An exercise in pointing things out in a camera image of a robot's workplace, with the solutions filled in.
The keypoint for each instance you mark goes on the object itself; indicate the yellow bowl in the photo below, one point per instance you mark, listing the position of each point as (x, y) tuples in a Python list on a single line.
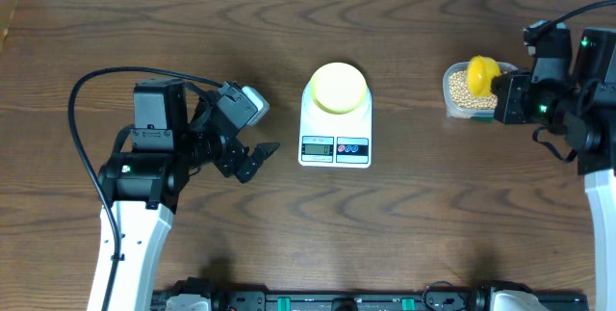
[(338, 88)]

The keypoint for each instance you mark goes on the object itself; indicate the yellow scoop cup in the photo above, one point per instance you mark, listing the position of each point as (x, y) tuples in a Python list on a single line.
[(480, 73)]

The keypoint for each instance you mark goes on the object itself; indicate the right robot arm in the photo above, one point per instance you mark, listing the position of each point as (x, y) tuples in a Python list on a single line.
[(589, 130)]

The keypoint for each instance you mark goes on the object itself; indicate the white digital kitchen scale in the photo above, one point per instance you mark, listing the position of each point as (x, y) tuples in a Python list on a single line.
[(334, 141)]

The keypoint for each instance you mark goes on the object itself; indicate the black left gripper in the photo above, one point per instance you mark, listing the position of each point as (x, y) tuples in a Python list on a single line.
[(228, 161)]

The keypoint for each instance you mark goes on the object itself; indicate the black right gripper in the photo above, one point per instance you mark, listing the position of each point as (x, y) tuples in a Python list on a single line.
[(510, 89)]

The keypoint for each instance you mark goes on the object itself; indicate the green tape piece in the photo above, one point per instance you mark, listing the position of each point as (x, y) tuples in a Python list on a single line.
[(483, 119)]

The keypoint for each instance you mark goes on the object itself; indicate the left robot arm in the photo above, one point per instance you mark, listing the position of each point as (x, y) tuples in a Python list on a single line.
[(140, 196)]

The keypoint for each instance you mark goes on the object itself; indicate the soybeans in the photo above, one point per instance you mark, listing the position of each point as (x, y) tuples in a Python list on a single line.
[(461, 96)]

